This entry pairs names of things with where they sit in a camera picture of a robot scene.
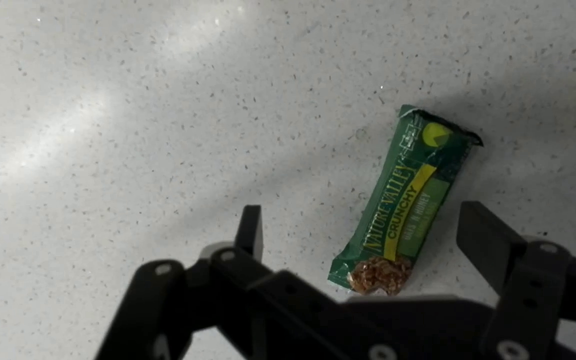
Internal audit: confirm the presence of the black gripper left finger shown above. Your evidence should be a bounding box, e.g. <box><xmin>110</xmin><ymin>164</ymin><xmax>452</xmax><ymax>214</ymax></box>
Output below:
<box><xmin>94</xmin><ymin>202</ymin><xmax>284</xmax><ymax>360</ymax></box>

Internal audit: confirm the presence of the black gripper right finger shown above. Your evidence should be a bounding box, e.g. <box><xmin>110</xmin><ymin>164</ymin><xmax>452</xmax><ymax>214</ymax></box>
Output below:
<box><xmin>454</xmin><ymin>200</ymin><xmax>576</xmax><ymax>360</ymax></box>

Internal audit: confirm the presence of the green snack bar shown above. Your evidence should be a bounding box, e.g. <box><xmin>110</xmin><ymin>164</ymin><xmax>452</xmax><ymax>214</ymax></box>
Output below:
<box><xmin>328</xmin><ymin>102</ymin><xmax>486</xmax><ymax>298</ymax></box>

